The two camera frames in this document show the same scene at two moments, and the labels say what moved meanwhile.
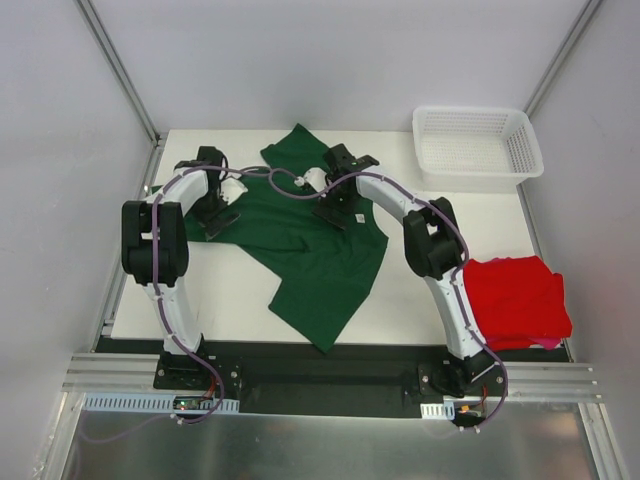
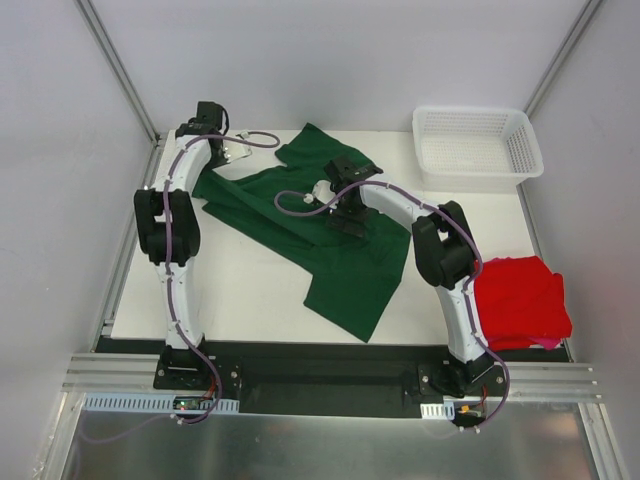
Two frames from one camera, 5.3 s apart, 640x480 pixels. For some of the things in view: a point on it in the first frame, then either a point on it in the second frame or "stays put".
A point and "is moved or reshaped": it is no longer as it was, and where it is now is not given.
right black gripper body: [333, 214] → [348, 222]
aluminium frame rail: [540, 380] stays put
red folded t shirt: [518, 302] stays put
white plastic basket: [474, 149] stays put
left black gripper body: [220, 221] → [218, 151]
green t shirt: [341, 261] is moved or reshaped
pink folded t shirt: [548, 342] stays put
